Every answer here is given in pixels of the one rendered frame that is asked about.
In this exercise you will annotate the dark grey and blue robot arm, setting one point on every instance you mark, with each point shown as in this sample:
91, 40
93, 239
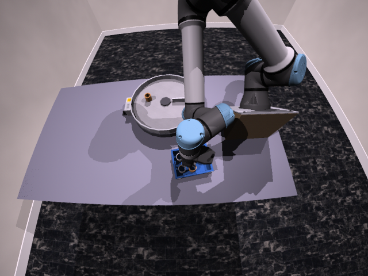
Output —
278, 65

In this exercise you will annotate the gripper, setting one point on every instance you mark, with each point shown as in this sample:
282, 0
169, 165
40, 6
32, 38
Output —
204, 156

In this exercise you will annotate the blue crate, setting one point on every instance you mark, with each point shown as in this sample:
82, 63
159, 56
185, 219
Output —
201, 168

